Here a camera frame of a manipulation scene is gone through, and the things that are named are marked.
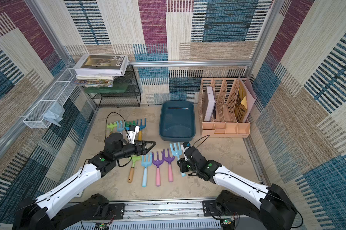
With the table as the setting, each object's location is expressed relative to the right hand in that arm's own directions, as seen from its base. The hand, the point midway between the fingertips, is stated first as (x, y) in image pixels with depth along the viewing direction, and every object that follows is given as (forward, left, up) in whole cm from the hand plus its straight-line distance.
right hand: (178, 161), depth 81 cm
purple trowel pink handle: (+3, +13, -8) cm, 15 cm away
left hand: (+5, +14, +13) cm, 20 cm away
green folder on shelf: (+43, +40, +17) cm, 61 cm away
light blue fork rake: (+28, +41, -8) cm, 50 cm away
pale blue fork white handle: (+2, +20, -8) cm, 22 cm away
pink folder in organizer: (+29, -42, +21) cm, 56 cm away
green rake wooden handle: (+32, +37, -7) cm, 49 cm away
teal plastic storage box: (+34, 0, -7) cm, 34 cm away
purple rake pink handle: (+4, +6, -8) cm, 10 cm away
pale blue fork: (+5, 0, +2) cm, 5 cm away
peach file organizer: (+40, -33, +2) cm, 52 cm away
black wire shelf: (+55, +38, -2) cm, 67 cm away
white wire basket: (+33, +67, +26) cm, 79 cm away
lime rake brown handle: (+32, +49, -7) cm, 59 cm away
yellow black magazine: (+34, -43, +8) cm, 55 cm away
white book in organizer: (+35, -23, +2) cm, 42 cm away
